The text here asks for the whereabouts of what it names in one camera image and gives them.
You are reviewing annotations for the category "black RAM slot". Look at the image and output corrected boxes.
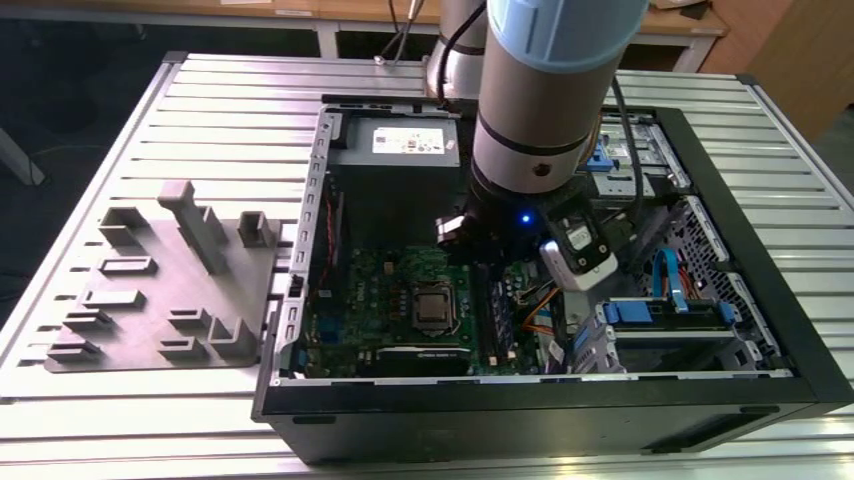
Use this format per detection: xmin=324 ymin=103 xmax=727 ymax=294
xmin=474 ymin=264 xmax=493 ymax=362

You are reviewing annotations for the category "grey power supply unit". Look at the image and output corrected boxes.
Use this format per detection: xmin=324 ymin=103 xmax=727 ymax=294
xmin=330 ymin=117 xmax=479 ymax=249

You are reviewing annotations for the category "silver CPU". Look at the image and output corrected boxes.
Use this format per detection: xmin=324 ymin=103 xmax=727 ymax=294
xmin=417 ymin=292 xmax=455 ymax=321

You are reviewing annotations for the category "blue plastic disk carrier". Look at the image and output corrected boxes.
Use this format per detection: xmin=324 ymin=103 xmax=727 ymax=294
xmin=586 ymin=132 xmax=614 ymax=174

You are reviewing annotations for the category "green motherboard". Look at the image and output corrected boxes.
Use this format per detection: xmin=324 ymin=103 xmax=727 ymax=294
xmin=299 ymin=244 xmax=546 ymax=379

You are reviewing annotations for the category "CPU socket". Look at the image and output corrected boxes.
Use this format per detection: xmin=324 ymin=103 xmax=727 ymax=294
xmin=407 ymin=278 xmax=463 ymax=337

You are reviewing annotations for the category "hard disk in blue carrier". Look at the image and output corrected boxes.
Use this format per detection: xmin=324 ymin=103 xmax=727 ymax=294
xmin=603 ymin=298 xmax=739 ymax=332

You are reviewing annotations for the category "metal disk bay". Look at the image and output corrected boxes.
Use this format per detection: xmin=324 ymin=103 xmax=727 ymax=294
xmin=573 ymin=297 xmax=784 ymax=375
xmin=573 ymin=113 xmax=694 ymax=226

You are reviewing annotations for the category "black graphics card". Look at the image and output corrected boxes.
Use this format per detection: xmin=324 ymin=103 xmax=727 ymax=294
xmin=373 ymin=344 xmax=473 ymax=379

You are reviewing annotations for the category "black PC case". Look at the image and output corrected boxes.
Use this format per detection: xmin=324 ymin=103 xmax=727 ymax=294
xmin=250 ymin=92 xmax=854 ymax=466

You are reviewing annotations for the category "grey parts rack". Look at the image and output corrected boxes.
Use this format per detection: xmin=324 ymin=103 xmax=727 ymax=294
xmin=43 ymin=179 xmax=286 ymax=375

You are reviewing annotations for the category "brown wooden cabinet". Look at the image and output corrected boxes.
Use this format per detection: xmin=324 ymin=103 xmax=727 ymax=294
xmin=699 ymin=0 xmax=854 ymax=146

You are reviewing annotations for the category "grey furniture leg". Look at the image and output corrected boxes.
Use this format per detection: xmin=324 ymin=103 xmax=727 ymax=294
xmin=0 ymin=127 xmax=47 ymax=186

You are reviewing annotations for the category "small silver wrist camera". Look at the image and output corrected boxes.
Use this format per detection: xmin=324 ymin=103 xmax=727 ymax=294
xmin=434 ymin=215 xmax=463 ymax=247

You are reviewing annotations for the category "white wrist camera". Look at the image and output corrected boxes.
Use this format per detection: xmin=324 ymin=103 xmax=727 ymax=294
xmin=538 ymin=199 xmax=621 ymax=293

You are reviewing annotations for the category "orange wire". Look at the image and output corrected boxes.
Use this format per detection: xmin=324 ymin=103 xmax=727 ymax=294
xmin=522 ymin=289 xmax=569 ymax=335

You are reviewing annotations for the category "red wire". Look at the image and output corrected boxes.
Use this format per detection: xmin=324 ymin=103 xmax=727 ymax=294
xmin=315 ymin=197 xmax=346 ymax=296

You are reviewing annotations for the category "blue wire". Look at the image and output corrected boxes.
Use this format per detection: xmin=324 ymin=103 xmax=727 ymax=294
xmin=657 ymin=248 xmax=694 ymax=315

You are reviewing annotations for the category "grey cable with metal tip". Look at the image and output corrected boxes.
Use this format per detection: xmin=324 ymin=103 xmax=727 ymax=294
xmin=377 ymin=0 xmax=429 ymax=66

